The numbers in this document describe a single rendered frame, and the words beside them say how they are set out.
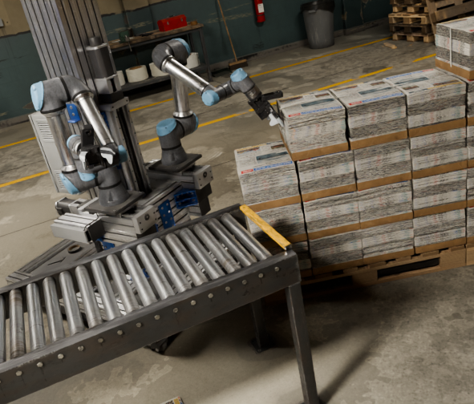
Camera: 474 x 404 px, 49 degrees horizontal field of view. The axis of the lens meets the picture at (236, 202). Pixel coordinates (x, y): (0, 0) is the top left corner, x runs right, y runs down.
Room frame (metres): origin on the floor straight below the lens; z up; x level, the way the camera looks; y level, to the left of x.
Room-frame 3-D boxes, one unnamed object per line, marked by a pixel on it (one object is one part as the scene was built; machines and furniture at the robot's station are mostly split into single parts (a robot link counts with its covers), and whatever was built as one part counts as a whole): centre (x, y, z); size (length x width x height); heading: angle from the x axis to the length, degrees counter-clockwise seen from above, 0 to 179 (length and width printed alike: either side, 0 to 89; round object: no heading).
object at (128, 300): (1.67, 0.49, 0.77); 0.47 x 0.05 x 0.05; 18
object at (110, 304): (1.65, 0.55, 0.77); 0.47 x 0.05 x 0.05; 18
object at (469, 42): (2.57, -1.35, 0.65); 0.39 x 0.30 x 1.29; 0
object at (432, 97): (2.57, -1.05, 0.95); 0.38 x 0.29 x 0.23; 0
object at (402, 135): (2.57, -0.75, 0.86); 0.38 x 0.29 x 0.04; 1
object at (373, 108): (2.57, -0.75, 0.95); 0.38 x 0.29 x 0.23; 1
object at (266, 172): (2.57, -0.62, 0.42); 1.17 x 0.39 x 0.83; 90
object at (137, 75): (8.50, 0.92, 0.55); 1.80 x 0.70 x 1.09; 108
